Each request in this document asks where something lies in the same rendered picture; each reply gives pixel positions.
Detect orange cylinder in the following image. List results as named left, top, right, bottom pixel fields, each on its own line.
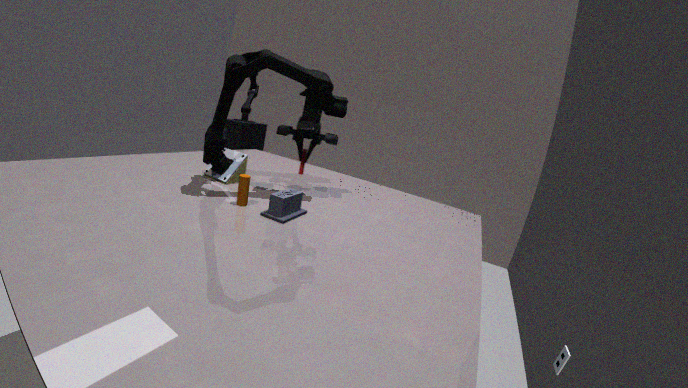
left=237, top=174, right=251, bottom=206

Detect dark red peg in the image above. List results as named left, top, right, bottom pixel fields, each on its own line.
left=299, top=149, right=308, bottom=175

